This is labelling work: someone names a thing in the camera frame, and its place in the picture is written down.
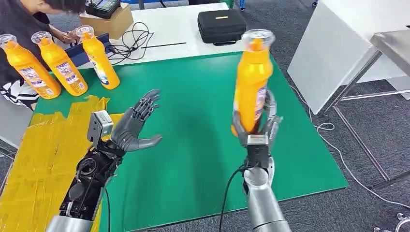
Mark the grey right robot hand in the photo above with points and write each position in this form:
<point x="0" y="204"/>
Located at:
<point x="274" y="125"/>

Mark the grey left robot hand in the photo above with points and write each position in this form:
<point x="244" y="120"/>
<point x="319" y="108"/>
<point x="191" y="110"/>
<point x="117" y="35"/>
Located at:
<point x="128" y="133"/>

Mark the orange drink bottle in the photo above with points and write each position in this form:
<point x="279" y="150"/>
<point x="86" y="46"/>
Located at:
<point x="253" y="76"/>
<point x="59" y="67"/>
<point x="25" y="70"/>
<point x="99" y="60"/>

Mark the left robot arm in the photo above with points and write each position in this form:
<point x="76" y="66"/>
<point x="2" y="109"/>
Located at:
<point x="86" y="185"/>

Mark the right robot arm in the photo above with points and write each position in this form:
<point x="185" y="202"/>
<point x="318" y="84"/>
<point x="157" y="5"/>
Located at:
<point x="264" y="205"/>

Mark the green table mat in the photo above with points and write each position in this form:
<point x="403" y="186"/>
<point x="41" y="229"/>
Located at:
<point x="192" y="128"/>

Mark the yellow sheet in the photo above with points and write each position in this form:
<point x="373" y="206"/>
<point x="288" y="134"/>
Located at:
<point x="41" y="160"/>

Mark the white board panel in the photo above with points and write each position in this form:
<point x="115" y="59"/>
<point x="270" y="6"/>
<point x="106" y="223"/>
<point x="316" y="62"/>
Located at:
<point x="330" y="48"/>

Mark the cardboard box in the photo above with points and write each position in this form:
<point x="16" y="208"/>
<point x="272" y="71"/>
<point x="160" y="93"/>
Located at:
<point x="115" y="27"/>

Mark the black carry case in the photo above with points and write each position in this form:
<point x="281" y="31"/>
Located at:
<point x="221" y="25"/>

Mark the white table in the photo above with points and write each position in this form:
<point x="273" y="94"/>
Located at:
<point x="173" y="28"/>

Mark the black controller device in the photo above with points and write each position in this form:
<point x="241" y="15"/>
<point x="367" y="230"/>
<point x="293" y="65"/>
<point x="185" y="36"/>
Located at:
<point x="102" y="7"/>

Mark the steel bench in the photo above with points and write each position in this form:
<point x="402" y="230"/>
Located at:
<point x="394" y="44"/>

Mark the person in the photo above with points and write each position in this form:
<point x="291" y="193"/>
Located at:
<point x="19" y="19"/>

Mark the silver metal object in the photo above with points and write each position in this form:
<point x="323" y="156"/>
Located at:
<point x="402" y="221"/>

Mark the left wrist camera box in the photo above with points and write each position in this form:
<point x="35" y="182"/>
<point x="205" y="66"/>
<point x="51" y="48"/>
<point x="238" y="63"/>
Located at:
<point x="99" y="126"/>

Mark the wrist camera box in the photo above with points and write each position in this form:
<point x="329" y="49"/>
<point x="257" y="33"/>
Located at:
<point x="257" y="152"/>
<point x="99" y="126"/>

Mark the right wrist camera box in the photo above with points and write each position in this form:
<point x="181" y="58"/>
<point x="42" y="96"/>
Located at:
<point x="257" y="152"/>

